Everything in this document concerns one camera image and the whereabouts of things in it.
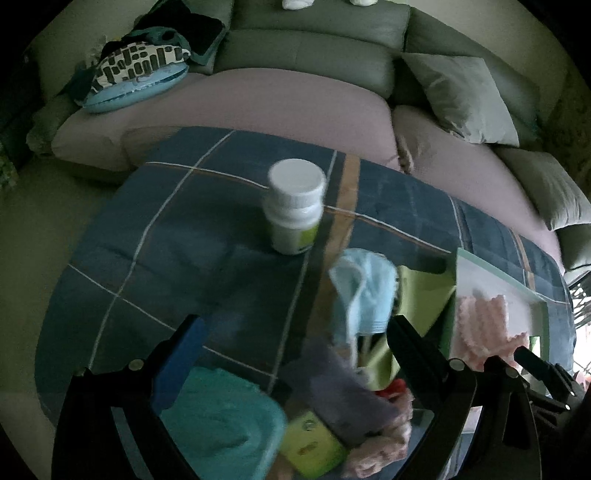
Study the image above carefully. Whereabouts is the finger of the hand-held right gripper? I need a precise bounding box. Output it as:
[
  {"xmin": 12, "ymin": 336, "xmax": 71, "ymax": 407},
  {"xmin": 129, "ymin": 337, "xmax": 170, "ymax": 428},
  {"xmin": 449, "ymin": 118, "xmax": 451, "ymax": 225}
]
[{"xmin": 514, "ymin": 346, "xmax": 578, "ymax": 416}]

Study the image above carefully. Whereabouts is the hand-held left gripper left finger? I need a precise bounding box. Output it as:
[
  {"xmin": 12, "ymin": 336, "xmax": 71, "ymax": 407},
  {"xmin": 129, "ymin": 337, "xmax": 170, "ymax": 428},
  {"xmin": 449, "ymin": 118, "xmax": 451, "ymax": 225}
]
[{"xmin": 51, "ymin": 315, "xmax": 208, "ymax": 480}]

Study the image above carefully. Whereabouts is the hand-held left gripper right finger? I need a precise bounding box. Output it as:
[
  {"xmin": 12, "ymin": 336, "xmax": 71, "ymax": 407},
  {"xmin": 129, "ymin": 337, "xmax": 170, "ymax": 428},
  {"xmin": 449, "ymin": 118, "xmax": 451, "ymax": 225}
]
[{"xmin": 387, "ymin": 315, "xmax": 544, "ymax": 480}]

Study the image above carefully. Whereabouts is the small red item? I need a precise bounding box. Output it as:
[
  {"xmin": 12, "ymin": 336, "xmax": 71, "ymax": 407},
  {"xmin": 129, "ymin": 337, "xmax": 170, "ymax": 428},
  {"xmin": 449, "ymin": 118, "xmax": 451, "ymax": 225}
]
[{"xmin": 375, "ymin": 379, "xmax": 409, "ymax": 402}]

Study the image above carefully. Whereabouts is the green cloth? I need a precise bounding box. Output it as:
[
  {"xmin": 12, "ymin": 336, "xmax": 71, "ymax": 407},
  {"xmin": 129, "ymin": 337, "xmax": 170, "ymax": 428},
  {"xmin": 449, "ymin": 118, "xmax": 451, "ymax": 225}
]
[{"xmin": 358, "ymin": 265, "xmax": 458, "ymax": 384}]

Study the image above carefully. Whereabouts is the light blue cloth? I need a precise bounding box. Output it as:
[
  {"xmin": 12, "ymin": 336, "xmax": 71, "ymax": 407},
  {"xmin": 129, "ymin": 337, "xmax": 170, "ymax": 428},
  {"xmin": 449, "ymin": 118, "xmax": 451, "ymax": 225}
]
[{"xmin": 329, "ymin": 248, "xmax": 400, "ymax": 347}]

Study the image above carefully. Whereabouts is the white tray with green rim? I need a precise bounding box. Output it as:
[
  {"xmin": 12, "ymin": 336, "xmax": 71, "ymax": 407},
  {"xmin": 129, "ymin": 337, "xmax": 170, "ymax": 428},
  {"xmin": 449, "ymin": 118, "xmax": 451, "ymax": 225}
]
[{"xmin": 436, "ymin": 247, "xmax": 550, "ymax": 370}]

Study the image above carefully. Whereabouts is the pink cloth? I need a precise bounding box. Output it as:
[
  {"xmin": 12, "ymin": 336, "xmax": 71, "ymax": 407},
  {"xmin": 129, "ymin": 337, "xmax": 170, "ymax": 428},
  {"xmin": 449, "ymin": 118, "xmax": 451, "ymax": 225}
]
[{"xmin": 342, "ymin": 388, "xmax": 414, "ymax": 480}]

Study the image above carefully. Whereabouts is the pink striped towel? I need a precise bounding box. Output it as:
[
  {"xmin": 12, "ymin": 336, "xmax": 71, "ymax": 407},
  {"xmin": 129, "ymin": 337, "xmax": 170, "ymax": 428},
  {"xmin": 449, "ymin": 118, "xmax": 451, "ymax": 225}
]
[{"xmin": 455, "ymin": 295, "xmax": 532, "ymax": 370}]

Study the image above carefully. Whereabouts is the teal embossed plastic box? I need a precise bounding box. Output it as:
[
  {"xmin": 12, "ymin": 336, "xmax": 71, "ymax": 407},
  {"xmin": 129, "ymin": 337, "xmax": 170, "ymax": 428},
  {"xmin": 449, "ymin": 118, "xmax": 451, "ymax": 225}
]
[{"xmin": 159, "ymin": 367, "xmax": 289, "ymax": 480}]

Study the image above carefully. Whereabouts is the purple flat packet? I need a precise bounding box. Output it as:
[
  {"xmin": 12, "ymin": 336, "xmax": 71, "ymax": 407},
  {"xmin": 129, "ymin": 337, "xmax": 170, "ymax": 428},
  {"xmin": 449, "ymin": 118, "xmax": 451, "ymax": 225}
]
[{"xmin": 281, "ymin": 344, "xmax": 402, "ymax": 448}]

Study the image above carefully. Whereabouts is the blue plaid blanket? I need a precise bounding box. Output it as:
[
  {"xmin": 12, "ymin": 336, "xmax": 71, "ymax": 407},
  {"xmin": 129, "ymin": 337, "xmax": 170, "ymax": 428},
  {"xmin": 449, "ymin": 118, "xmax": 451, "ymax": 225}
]
[{"xmin": 34, "ymin": 126, "xmax": 578, "ymax": 480}]

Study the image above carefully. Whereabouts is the green tissue pack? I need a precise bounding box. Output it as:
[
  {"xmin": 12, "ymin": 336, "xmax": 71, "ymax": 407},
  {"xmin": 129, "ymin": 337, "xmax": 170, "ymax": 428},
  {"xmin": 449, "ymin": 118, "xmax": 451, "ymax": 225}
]
[{"xmin": 279, "ymin": 408, "xmax": 349, "ymax": 476}]

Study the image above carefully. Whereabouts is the white pill bottle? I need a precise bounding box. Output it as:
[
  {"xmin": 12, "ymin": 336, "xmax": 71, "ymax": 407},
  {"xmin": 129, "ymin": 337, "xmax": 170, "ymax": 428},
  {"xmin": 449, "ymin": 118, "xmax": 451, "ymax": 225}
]
[{"xmin": 262, "ymin": 158, "xmax": 327, "ymax": 256}]

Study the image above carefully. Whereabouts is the pink seat cover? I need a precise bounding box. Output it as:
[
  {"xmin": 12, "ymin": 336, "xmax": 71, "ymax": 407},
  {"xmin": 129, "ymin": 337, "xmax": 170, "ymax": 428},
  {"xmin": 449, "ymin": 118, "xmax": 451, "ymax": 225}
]
[
  {"xmin": 392, "ymin": 105, "xmax": 564, "ymax": 264},
  {"xmin": 51, "ymin": 68, "xmax": 400, "ymax": 174}
]

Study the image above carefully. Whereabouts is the grey-green sofa cushion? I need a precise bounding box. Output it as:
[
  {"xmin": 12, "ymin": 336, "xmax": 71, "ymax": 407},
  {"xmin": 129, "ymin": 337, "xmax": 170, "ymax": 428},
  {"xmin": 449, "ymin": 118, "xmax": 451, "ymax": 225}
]
[{"xmin": 496, "ymin": 147, "xmax": 591, "ymax": 232}]

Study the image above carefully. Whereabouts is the grey square pillow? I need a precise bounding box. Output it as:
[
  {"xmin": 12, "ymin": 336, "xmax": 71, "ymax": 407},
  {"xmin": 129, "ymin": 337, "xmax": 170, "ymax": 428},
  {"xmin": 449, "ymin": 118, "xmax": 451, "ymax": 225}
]
[{"xmin": 401, "ymin": 52, "xmax": 520, "ymax": 147}]

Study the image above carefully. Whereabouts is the light blue cushion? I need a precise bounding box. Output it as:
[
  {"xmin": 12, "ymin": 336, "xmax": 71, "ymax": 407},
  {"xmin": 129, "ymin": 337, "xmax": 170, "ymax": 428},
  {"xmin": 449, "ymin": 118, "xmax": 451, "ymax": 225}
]
[{"xmin": 82, "ymin": 62, "xmax": 190, "ymax": 114}]

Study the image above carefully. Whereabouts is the black and white patterned cloth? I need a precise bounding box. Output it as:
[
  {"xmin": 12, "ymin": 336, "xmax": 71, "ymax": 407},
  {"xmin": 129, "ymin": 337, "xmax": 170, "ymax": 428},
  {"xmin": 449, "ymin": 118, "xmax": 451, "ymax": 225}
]
[{"xmin": 90, "ymin": 41, "xmax": 192, "ymax": 93}]

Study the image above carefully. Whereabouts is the grey-green sofa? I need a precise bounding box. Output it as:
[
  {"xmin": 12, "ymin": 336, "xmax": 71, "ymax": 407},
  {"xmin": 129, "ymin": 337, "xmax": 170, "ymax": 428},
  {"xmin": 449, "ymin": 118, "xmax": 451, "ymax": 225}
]
[{"xmin": 25, "ymin": 0, "xmax": 591, "ymax": 273}]

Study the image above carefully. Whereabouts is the black garment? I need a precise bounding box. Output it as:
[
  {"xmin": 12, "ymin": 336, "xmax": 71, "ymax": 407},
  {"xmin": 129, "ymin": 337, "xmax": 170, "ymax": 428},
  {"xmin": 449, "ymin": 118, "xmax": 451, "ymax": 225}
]
[{"xmin": 134, "ymin": 0, "xmax": 227, "ymax": 70}]

